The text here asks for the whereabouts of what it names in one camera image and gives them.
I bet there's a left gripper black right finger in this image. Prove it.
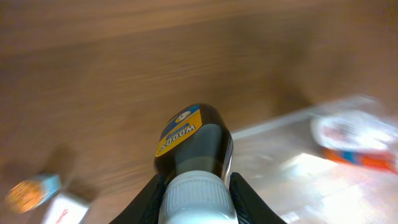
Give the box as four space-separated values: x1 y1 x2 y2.
229 172 286 224

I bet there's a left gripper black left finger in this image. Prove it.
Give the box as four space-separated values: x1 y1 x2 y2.
109 174 166 224

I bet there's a dark bottle white cap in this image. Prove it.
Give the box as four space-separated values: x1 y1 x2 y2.
154 103 238 224

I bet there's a white red medicine box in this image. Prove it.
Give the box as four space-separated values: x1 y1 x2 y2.
40 193 90 224

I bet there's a white spray bottle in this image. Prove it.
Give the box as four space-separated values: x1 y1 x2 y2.
310 110 397 152

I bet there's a clear plastic container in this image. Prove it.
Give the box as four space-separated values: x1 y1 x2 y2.
232 96 397 223

